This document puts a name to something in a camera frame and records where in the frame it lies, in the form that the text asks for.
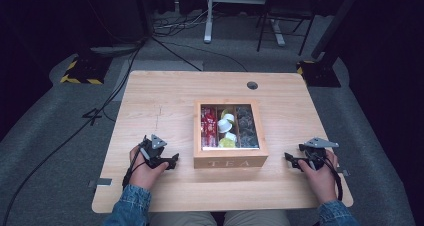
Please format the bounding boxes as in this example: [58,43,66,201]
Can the wooden tea box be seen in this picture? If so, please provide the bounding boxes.
[192,98,270,170]

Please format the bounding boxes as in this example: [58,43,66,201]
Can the hand-held gripper cable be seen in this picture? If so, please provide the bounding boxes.
[121,145,148,191]
[313,152,345,202]

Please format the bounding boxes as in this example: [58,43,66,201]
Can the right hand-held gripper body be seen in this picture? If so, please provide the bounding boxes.
[298,137,340,171]

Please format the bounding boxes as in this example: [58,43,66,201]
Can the black metal chair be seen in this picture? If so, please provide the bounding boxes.
[255,0,316,57]

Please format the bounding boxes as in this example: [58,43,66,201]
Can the left hand-held gripper cable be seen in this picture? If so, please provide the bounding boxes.
[121,145,148,191]

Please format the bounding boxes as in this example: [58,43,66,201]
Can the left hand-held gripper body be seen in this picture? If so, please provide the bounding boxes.
[138,133,172,170]

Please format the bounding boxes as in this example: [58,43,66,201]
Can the black slanted stand pole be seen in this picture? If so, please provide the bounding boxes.
[311,0,365,61]

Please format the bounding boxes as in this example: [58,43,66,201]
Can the bundle of floor cables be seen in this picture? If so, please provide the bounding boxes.
[151,4,218,39]

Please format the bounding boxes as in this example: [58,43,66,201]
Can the person's right hand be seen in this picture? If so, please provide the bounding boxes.
[297,149,340,206]

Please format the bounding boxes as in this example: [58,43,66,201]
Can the white desk frame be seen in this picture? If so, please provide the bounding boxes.
[203,0,287,47]

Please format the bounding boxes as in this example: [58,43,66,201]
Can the right hand-held gripper cable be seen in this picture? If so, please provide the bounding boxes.
[313,152,345,202]

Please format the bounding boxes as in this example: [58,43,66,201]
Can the pile of dark round pods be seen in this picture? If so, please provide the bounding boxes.
[236,105,260,149]

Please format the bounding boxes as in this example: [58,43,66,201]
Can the yellow-black striped stand base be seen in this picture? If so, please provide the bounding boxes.
[59,54,113,86]
[296,59,342,88]

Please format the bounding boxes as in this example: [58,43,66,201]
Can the long black floor cable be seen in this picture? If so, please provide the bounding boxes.
[1,35,149,226]

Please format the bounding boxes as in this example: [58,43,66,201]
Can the person's left hand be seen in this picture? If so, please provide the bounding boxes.
[128,145,170,191]

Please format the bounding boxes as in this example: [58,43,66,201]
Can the bundle of red packets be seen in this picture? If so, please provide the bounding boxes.
[200,106,219,149]

